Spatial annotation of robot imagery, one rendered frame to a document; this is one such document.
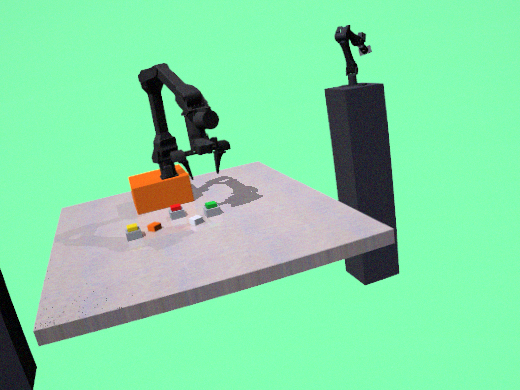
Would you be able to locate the green button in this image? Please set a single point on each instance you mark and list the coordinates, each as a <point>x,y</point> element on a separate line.
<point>211,209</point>

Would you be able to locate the yellow button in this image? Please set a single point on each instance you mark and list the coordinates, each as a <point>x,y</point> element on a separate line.
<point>133,232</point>

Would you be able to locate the red button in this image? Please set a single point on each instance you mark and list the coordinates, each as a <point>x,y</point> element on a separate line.
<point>177,211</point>

